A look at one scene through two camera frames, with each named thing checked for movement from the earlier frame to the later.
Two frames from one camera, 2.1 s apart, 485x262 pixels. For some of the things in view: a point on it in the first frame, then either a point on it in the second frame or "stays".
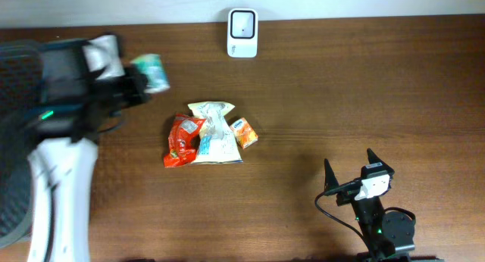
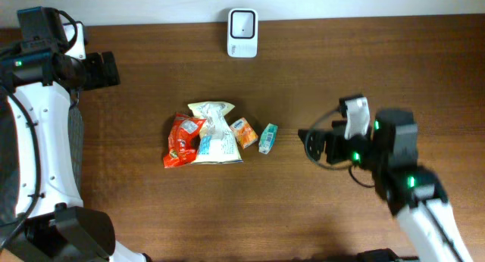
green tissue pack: [158, 79] to [267, 138]
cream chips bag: [216, 145] stays
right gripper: [330, 179] to [333, 139]
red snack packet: [183, 141] stays
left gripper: [136, 95] to [102, 79]
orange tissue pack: [243, 132] stays
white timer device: [242, 28] stays
